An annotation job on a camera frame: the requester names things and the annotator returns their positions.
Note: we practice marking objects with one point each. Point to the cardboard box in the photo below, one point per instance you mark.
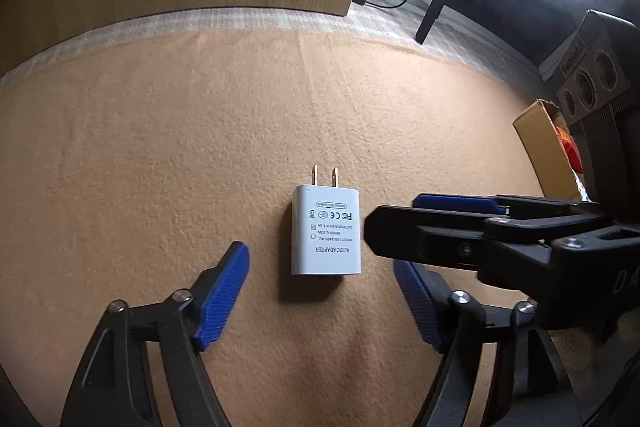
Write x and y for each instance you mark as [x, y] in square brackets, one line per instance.
[536, 129]

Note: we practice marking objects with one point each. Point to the white power adapter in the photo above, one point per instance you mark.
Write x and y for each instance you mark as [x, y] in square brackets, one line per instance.
[326, 238]

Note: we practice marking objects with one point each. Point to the brown speaker box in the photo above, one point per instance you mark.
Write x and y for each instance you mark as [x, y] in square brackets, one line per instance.
[599, 100]

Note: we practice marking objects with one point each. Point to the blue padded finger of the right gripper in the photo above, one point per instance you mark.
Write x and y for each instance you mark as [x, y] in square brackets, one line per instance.
[474, 204]

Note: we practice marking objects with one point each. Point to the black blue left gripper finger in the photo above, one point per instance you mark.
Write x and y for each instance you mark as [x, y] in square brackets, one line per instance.
[113, 385]

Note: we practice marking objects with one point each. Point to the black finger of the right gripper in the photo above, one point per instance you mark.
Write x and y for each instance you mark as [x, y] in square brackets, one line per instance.
[444, 238]

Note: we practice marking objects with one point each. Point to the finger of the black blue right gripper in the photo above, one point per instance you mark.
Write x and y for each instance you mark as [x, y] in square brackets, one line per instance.
[529, 385]

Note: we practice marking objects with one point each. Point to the red snack bag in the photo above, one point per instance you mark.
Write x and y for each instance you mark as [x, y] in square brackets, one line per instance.
[570, 149]

